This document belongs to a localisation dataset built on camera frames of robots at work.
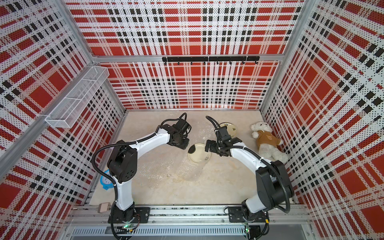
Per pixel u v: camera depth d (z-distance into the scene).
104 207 0.75
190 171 0.90
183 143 0.83
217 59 0.88
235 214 0.74
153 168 0.90
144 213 0.74
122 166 0.50
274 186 0.43
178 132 0.70
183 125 0.75
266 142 0.91
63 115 0.68
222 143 0.66
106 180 0.84
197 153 0.96
